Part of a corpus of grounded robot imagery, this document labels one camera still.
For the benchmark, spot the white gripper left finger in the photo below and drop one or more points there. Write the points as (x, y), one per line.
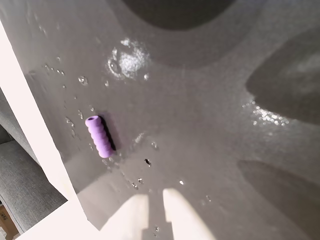
(132, 217)

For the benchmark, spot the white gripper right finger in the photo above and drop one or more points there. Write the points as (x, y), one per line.
(182, 217)

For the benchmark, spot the purple ribbed pen grip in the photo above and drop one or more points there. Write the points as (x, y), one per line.
(100, 136)

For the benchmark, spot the black table mat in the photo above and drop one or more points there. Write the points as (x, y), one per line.
(200, 125)

